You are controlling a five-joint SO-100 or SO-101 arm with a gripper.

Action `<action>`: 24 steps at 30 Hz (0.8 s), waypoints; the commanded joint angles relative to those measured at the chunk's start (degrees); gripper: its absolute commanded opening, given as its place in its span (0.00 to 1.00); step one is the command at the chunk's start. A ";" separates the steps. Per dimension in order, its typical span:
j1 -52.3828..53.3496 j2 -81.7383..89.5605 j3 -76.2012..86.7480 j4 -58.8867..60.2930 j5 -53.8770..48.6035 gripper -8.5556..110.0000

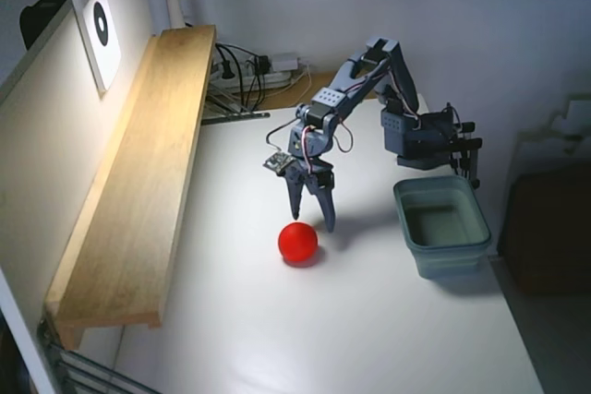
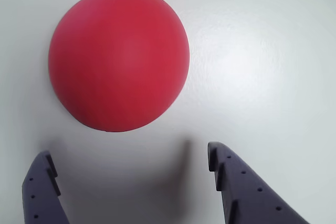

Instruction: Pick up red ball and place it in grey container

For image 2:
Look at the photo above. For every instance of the blue-grey gripper finger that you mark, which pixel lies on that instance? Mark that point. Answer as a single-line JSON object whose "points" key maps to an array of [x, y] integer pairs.
{"points": [[252, 197], [40, 195]]}

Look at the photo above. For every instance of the red ball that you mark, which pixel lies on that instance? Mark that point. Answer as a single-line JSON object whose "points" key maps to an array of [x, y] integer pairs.
{"points": [[118, 58]]}

